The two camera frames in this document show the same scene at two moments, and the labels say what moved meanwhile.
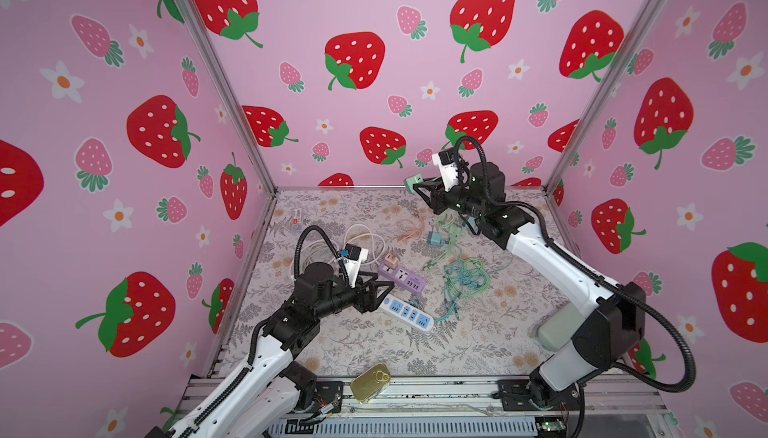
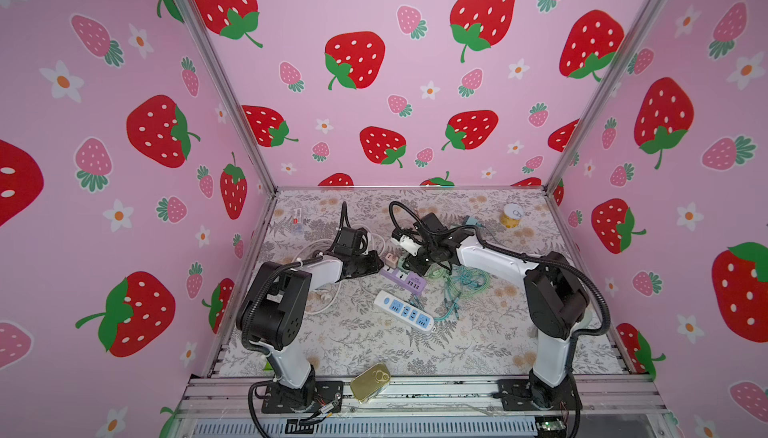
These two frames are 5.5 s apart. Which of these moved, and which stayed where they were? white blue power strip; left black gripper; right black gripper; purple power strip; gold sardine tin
Moved: left black gripper; right black gripper
Stayed: white blue power strip; purple power strip; gold sardine tin
